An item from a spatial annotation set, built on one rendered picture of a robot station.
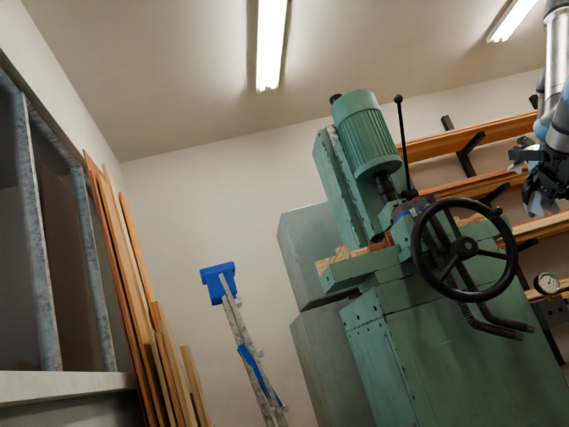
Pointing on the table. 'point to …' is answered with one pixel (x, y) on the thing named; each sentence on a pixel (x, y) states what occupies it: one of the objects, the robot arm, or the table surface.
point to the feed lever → (405, 153)
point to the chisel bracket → (387, 214)
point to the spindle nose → (385, 188)
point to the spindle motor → (365, 135)
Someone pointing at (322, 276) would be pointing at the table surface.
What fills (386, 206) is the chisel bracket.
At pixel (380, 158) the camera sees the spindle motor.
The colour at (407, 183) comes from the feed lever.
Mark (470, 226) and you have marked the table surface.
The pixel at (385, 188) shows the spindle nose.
